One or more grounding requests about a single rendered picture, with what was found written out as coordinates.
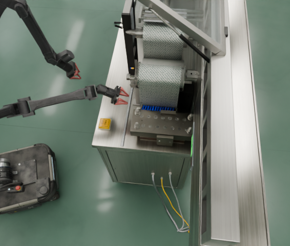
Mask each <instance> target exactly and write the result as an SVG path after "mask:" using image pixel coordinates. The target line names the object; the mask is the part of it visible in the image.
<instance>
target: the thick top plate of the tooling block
mask: <svg viewBox="0 0 290 246"><path fill-rule="evenodd" d="M140 113H141V114H140V115H139V116H136V115H135V109H133V115H132V122H131V128H130V135H131V136H141V137H151V138H157V135H168V136H173V139H174V140H183V141H191V136H192V134H188V133H187V130H188V128H189V127H192V126H193V120H191V121H190V120H188V118H187V117H188V115H189V114H187V113H176V116H172V115H161V114H160V113H161V112H160V111H152V110H140ZM136 122H138V123H139V125H140V128H139V129H135V128H134V124H135V123H136Z"/></svg>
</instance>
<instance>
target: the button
mask: <svg viewBox="0 0 290 246"><path fill-rule="evenodd" d="M110 122H111V119H107V118H100V122H99V128H102V129H109V127H110Z"/></svg>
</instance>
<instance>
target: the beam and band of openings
mask: <svg viewBox="0 0 290 246"><path fill-rule="evenodd" d="M224 5H225V26H224V33H225V36H226V54H225V55H224V56H221V55H216V54H214V53H213V52H211V51H210V50H208V49H207V48H206V47H204V46H203V54H205V55H206V56H207V57H208V58H209V59H210V61H209V63H208V62H207V61H205V60H204V59H203V87H202V145H201V203H200V246H228V245H235V244H238V243H240V224H239V205H238V185H237V166H236V147H235V128H234V109H233V90H232V70H231V51H230V32H229V12H228V0H224Z"/></svg>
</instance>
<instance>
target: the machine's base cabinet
mask: <svg viewBox="0 0 290 246"><path fill-rule="evenodd" d="M97 149H98V151H99V153H100V155H101V158H102V160H103V162H104V164H105V166H106V169H107V171H108V173H109V175H110V177H111V180H112V182H116V183H125V184H134V185H147V186H153V182H152V175H151V173H155V176H154V181H155V185H156V187H162V184H161V179H160V178H161V177H163V180H162V182H163V187H165V188H171V185H170V179H169V174H168V173H169V172H171V173H172V174H171V182H172V186H173V188H174V189H183V186H184V183H185V180H186V177H187V174H188V171H189V168H190V163H191V157H185V156H175V155H165V154H155V153H145V152H135V151H125V150H115V149H105V148H97Z"/></svg>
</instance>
